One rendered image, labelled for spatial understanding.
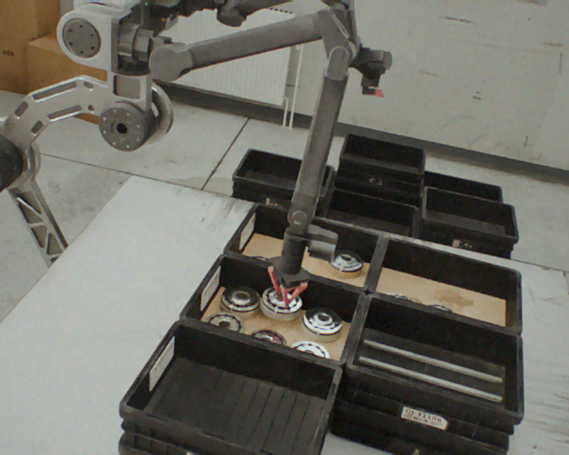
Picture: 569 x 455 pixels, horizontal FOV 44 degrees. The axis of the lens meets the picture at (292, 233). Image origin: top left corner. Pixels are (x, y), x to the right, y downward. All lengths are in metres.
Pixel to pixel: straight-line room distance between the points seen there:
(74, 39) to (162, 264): 0.80
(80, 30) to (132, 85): 0.36
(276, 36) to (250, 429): 0.84
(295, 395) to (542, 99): 3.54
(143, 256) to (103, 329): 0.36
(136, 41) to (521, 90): 3.50
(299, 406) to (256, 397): 0.10
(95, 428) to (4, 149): 0.97
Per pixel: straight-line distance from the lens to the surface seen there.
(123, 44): 1.67
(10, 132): 2.35
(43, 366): 1.89
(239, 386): 1.65
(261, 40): 1.59
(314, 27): 1.56
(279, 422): 1.59
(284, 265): 1.72
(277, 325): 1.83
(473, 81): 4.80
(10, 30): 5.03
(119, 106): 2.00
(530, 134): 4.96
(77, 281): 2.15
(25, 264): 3.43
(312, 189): 1.63
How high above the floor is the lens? 1.99
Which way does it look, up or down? 32 degrees down
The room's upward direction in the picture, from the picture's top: 10 degrees clockwise
